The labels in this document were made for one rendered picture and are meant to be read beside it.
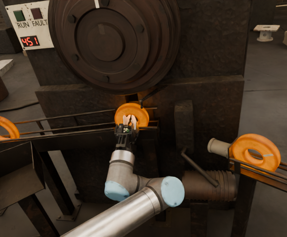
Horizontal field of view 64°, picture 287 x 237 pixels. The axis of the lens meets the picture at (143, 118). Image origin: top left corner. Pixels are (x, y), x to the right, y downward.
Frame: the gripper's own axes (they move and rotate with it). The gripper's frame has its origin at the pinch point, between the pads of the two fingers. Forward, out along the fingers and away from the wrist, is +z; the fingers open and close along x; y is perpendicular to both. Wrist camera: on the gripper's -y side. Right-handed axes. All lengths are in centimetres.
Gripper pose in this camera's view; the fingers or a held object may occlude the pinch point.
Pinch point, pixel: (131, 117)
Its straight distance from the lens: 103.1
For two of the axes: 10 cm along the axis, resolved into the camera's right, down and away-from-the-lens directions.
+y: -1.7, -6.1, -7.7
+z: 1.0, -7.9, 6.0
